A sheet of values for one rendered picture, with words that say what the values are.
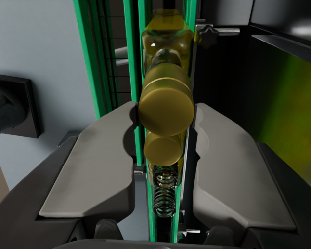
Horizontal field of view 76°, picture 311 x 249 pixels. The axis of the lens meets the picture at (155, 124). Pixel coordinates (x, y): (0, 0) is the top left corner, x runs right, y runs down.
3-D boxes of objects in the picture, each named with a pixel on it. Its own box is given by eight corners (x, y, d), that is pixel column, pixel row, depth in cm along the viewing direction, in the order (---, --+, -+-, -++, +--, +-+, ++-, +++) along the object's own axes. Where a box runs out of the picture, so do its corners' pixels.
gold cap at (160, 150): (186, 130, 21) (190, 158, 18) (158, 144, 23) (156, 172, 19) (169, 104, 20) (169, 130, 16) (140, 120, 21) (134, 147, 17)
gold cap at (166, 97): (187, 106, 16) (193, 139, 13) (144, 105, 16) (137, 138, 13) (192, 62, 14) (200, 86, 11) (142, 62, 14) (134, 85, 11)
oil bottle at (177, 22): (181, 47, 39) (192, 90, 21) (152, 47, 40) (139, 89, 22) (183, 15, 36) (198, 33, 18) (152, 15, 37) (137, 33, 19)
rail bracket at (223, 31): (224, 37, 38) (247, 54, 27) (188, 37, 39) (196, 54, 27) (228, 13, 36) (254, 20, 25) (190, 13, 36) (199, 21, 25)
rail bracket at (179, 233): (196, 211, 68) (201, 253, 57) (175, 210, 68) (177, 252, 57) (197, 203, 66) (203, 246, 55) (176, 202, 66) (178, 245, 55)
